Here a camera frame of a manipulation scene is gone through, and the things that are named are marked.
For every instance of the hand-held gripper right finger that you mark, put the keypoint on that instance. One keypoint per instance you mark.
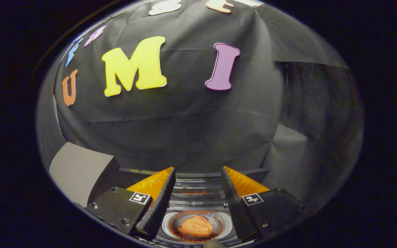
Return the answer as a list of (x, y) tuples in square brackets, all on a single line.
[(236, 206)]

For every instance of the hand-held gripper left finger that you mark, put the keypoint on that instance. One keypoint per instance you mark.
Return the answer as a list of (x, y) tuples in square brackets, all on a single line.
[(160, 206)]

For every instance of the orange polo shirt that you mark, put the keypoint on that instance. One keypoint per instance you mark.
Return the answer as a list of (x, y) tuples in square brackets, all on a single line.
[(195, 225)]

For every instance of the black backdrop cloth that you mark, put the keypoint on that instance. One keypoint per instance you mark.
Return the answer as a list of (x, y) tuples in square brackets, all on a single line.
[(184, 120)]

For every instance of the grey metal cabinet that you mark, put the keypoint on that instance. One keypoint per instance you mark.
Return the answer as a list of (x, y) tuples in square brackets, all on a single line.
[(78, 168)]

